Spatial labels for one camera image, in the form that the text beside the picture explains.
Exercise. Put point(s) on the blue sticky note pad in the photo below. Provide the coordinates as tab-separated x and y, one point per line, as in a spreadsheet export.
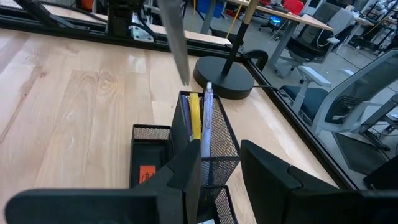
206	221

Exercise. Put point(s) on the yellow pen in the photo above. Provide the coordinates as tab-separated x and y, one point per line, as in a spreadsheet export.
195	115

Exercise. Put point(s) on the blue bin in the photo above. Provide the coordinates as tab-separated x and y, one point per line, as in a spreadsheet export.
208	6

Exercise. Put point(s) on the lavender pen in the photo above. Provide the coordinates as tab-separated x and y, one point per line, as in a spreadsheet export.
206	124

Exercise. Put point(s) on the red box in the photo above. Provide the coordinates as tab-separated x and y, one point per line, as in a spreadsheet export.
293	6

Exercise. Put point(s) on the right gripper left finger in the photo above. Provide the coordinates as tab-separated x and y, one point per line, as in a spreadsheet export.
189	174

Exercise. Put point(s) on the black office chair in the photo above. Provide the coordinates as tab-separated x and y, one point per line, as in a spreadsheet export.
308	46

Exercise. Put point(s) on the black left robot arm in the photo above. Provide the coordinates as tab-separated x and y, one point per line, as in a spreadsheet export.
119	18

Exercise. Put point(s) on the gray office chair blue seat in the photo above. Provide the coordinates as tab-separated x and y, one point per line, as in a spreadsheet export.
311	104

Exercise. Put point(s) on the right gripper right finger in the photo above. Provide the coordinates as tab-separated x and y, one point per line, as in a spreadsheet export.
280	193

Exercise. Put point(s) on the red eraser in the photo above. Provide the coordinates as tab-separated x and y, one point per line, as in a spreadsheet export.
146	174

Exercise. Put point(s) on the white globe table lamp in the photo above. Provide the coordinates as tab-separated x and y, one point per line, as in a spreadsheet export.
224	81

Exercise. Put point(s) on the black mesh desk organizer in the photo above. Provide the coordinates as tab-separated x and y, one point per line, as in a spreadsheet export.
224	140

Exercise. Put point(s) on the gray marker with blue cap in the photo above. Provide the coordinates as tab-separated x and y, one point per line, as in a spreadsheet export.
186	115

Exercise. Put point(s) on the wooden top desk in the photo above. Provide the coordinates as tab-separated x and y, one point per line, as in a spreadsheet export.
283	43

